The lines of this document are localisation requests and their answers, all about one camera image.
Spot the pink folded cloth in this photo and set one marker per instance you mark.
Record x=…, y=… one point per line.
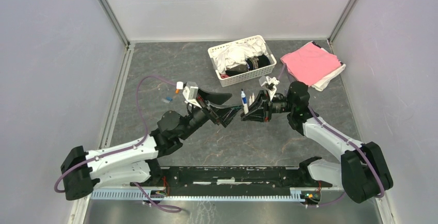
x=298, y=65

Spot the white plastic basket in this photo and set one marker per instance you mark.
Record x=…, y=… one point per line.
x=226, y=81

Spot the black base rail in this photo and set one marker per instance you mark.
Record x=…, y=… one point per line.
x=232, y=181

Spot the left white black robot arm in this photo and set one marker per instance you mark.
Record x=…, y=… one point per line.
x=136, y=161

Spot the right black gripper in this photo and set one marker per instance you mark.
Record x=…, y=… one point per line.
x=261, y=110

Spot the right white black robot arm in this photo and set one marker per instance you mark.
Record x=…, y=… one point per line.
x=361, y=169

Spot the white pen blue ends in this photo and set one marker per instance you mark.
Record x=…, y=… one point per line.
x=244, y=102

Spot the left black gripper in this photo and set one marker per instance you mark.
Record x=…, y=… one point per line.
x=220, y=113

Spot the black cloth in basket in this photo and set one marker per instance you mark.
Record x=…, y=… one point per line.
x=253, y=63

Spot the white cloth under pink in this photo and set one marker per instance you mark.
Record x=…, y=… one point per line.
x=324, y=66

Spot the white cloth in basket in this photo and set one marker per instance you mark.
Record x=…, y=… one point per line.
x=235, y=54

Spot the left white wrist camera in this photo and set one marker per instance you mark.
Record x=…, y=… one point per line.
x=190, y=92

